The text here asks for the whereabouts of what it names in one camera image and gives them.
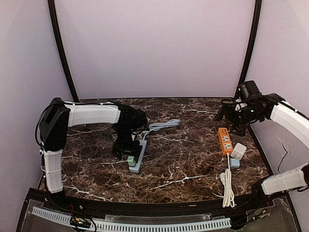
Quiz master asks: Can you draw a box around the orange power strip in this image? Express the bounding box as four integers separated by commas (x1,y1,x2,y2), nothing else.
217,128,233,155

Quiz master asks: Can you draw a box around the green plug adapter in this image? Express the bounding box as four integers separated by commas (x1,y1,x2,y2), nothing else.
127,156,136,167

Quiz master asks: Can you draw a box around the white cube socket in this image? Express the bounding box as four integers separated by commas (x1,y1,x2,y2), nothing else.
231,143,247,160

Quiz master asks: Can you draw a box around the blue power strip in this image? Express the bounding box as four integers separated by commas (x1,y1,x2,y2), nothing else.
129,140,147,173

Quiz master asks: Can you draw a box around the light blue plug adapter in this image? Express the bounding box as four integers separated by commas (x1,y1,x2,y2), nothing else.
230,158,240,168

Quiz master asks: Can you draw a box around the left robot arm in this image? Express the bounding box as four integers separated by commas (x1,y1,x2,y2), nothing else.
35,98,148,194

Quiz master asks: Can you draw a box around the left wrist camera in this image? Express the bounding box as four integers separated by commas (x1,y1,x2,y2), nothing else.
131,109,147,130

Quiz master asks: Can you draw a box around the white power strip cable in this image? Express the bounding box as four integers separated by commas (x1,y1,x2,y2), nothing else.
219,154,236,208

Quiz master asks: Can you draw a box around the black front table rail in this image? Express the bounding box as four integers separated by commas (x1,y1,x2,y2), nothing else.
26,190,288,218

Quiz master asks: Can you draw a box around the grey slotted cable duct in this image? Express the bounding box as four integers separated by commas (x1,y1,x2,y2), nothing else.
31,207,231,232

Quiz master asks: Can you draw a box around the right black frame post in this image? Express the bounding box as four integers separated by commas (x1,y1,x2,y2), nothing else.
237,0,262,86

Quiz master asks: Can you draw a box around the black frame post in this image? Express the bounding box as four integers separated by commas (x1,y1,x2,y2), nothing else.
237,0,262,86
47,0,79,102

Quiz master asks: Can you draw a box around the left black frame post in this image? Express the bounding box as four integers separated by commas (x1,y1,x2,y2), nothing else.
47,0,79,102

